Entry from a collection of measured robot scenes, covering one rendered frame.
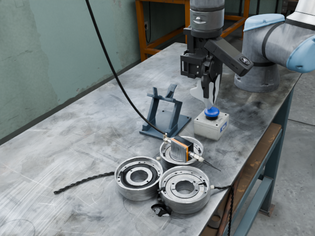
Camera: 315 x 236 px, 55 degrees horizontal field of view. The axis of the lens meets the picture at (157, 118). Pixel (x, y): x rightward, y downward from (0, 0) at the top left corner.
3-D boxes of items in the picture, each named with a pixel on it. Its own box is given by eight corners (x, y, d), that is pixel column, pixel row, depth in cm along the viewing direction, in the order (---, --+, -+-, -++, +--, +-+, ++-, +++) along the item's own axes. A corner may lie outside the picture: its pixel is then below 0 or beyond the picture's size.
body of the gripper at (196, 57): (194, 66, 80) (194, 21, 74) (224, 72, 76) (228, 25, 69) (180, 77, 75) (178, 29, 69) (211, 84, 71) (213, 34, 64)
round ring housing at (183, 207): (163, 220, 59) (161, 205, 57) (157, 181, 68) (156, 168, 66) (215, 213, 59) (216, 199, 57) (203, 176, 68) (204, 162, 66)
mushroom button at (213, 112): (214, 130, 79) (215, 114, 77) (201, 126, 81) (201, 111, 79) (221, 123, 82) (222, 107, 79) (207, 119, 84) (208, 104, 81)
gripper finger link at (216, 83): (198, 99, 84) (199, 69, 79) (218, 104, 81) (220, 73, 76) (193, 104, 82) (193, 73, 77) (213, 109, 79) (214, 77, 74)
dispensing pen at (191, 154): (224, 174, 64) (168, 142, 75) (225, 159, 62) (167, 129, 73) (217, 180, 63) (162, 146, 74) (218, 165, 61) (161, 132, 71)
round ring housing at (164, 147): (199, 147, 77) (199, 134, 75) (208, 175, 68) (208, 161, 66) (159, 151, 77) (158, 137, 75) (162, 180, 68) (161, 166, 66)
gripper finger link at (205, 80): (207, 92, 77) (209, 60, 73) (214, 93, 76) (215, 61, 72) (199, 99, 74) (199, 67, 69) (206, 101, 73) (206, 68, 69)
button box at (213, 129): (217, 141, 79) (218, 126, 76) (193, 133, 82) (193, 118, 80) (229, 126, 84) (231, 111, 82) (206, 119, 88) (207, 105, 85)
